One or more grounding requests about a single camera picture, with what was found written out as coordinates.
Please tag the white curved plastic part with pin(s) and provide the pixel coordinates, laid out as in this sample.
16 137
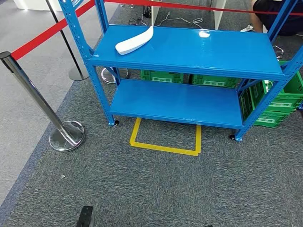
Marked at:
132 44

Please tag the dark stanchion with chrome base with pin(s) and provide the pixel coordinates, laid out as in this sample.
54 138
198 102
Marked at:
106 79

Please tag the black stanchion post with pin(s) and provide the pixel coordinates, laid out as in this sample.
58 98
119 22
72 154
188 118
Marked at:
63 37

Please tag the white display plinth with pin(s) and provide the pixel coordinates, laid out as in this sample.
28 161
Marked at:
35 4

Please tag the person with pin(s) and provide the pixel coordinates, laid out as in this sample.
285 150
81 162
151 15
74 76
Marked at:
279 15

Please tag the white power strip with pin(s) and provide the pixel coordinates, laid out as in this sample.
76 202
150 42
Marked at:
246 28

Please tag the black wifi router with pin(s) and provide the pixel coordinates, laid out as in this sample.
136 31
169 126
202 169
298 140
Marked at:
147 13

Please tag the yellow floor tape outline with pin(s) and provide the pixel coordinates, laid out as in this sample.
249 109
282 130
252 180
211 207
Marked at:
165 149

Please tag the blue metal shelf rack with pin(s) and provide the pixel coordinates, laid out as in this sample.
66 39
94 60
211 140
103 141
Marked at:
189 47

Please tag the chrome stanchion post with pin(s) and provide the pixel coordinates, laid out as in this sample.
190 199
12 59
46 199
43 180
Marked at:
30 87

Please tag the green plastic crate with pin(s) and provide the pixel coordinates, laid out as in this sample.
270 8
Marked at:
161 76
213 81
270 120
289 97

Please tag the white desk side panel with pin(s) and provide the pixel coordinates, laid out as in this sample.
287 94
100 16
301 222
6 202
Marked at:
219 14
155 12

